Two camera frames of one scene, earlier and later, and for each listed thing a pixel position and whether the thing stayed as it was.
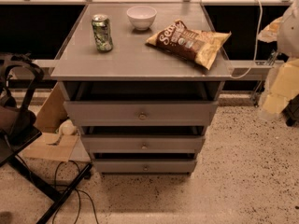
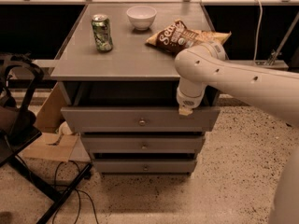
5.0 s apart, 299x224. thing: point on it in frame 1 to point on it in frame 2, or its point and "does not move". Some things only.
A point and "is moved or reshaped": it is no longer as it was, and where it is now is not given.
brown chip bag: [198, 46] does not move
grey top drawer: [140, 114] is moved or reshaped
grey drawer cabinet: [142, 109] does not move
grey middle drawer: [143, 144] does not move
